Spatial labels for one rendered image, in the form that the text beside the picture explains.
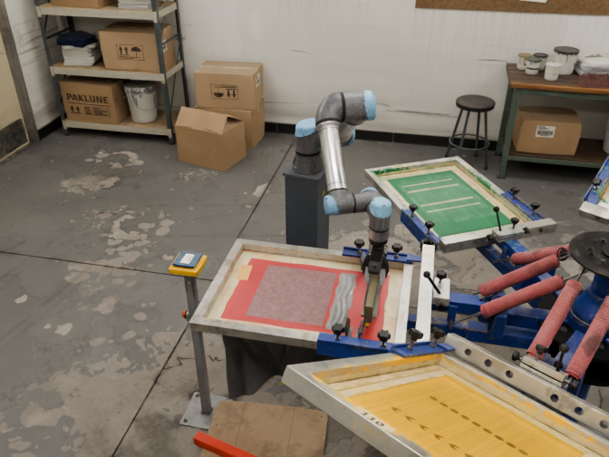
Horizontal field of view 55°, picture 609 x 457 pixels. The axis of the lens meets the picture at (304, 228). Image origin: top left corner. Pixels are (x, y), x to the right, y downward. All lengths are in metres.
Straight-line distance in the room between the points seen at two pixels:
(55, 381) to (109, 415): 0.43
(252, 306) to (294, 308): 0.17
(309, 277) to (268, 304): 0.24
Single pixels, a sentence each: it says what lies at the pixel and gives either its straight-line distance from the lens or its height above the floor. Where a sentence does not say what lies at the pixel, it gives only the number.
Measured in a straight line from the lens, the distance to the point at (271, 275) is 2.49.
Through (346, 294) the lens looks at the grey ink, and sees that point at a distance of 2.38.
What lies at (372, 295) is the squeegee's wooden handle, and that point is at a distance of 2.15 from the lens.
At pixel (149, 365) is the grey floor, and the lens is 3.55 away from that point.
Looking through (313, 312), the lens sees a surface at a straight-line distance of 2.30.
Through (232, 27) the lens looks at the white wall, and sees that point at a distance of 6.11.
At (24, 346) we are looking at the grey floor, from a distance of 3.91.
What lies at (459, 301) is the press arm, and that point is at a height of 1.04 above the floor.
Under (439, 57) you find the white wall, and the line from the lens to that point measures 5.83.
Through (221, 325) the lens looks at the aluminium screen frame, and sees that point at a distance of 2.21.
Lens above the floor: 2.43
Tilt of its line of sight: 32 degrees down
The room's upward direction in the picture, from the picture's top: straight up
